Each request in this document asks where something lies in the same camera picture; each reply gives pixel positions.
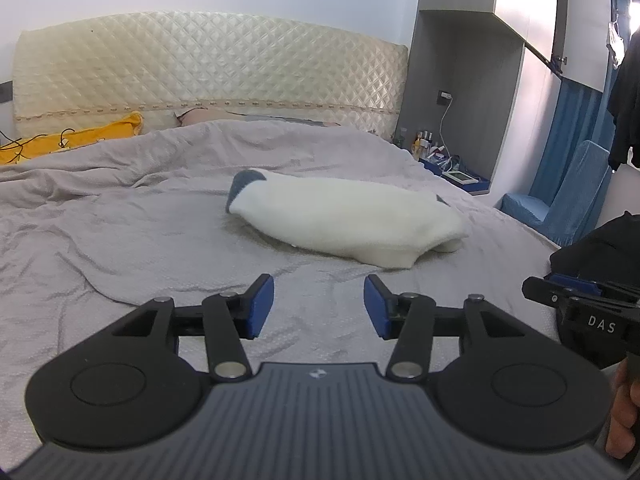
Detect grey wall cabinet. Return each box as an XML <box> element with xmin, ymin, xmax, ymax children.
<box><xmin>390</xmin><ymin>0</ymin><xmax>569</xmax><ymax>211</ymax></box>

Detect blue tray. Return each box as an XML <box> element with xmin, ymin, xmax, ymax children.
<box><xmin>418</xmin><ymin>154</ymin><xmax>491</xmax><ymax>196</ymax></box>

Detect blue covered chair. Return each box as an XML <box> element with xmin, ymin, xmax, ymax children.
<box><xmin>500</xmin><ymin>139</ymin><xmax>614</xmax><ymax>249</ymax></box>

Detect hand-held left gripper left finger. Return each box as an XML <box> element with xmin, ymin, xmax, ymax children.
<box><xmin>110</xmin><ymin>274</ymin><xmax>276</xmax><ymax>381</ymax></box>

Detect cream quilted headboard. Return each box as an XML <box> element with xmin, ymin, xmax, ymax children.
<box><xmin>12</xmin><ymin>10</ymin><xmax>410</xmax><ymax>141</ymax></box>

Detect black cable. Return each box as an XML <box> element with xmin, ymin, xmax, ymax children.
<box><xmin>0</xmin><ymin>128</ymin><xmax>77</xmax><ymax>154</ymax></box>

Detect white charging cable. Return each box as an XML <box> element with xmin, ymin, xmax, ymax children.
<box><xmin>438</xmin><ymin>97</ymin><xmax>462</xmax><ymax>172</ymax></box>

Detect hanging dark garment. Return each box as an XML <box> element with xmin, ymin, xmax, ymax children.
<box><xmin>606</xmin><ymin>26</ymin><xmax>640</xmax><ymax>172</ymax></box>

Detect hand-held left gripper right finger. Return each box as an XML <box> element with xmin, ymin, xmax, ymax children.
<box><xmin>363</xmin><ymin>274</ymin><xmax>529</xmax><ymax>381</ymax></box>

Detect person's right hand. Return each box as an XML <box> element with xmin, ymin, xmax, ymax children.
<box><xmin>605</xmin><ymin>353</ymin><xmax>640</xmax><ymax>461</ymax></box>

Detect white blue-striped fleece sweater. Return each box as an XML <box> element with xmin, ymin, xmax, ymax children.
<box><xmin>226</xmin><ymin>168</ymin><xmax>471</xmax><ymax>269</ymax></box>

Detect grey bed blanket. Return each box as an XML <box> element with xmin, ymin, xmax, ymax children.
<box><xmin>0</xmin><ymin>119</ymin><xmax>562</xmax><ymax>463</ymax></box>

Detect dark cloth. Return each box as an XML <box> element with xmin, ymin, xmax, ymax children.
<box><xmin>549</xmin><ymin>211</ymin><xmax>640</xmax><ymax>287</ymax></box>

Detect yellow pillow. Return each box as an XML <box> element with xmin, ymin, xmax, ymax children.
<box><xmin>0</xmin><ymin>110</ymin><xmax>145</xmax><ymax>166</ymax></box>

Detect blue curtain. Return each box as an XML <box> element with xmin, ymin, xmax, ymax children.
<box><xmin>529</xmin><ymin>0</ymin><xmax>632</xmax><ymax>212</ymax></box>

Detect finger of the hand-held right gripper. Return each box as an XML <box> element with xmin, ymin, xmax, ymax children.
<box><xmin>521</xmin><ymin>274</ymin><xmax>602</xmax><ymax>314</ymax></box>

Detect group of small bottles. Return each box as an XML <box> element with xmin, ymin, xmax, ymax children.
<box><xmin>394</xmin><ymin>127</ymin><xmax>439</xmax><ymax>162</ymax></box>

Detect pink pillow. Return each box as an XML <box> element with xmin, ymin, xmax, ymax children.
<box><xmin>175</xmin><ymin>106</ymin><xmax>347</xmax><ymax>129</ymax></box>

